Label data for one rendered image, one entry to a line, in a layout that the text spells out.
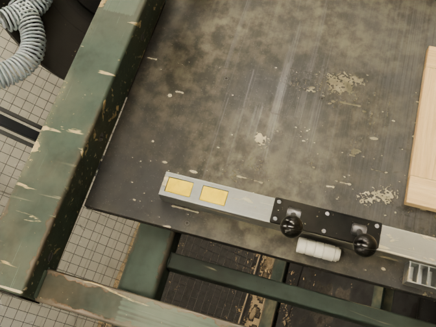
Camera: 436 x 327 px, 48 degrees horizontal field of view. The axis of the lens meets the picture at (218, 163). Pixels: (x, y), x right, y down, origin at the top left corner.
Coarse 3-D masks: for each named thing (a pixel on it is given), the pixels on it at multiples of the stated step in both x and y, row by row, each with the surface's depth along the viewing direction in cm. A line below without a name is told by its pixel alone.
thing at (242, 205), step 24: (168, 192) 95; (192, 192) 95; (240, 192) 94; (240, 216) 93; (264, 216) 92; (336, 240) 90; (384, 240) 89; (408, 240) 89; (432, 240) 89; (432, 264) 87
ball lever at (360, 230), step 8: (352, 224) 89; (360, 224) 89; (352, 232) 89; (360, 232) 85; (360, 240) 78; (368, 240) 78; (360, 248) 78; (368, 248) 77; (376, 248) 78; (368, 256) 78
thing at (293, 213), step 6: (288, 210) 90; (294, 210) 90; (288, 216) 81; (294, 216) 80; (282, 222) 80; (288, 222) 79; (294, 222) 79; (300, 222) 80; (282, 228) 80; (288, 228) 79; (294, 228) 79; (300, 228) 80; (288, 234) 80; (294, 234) 79
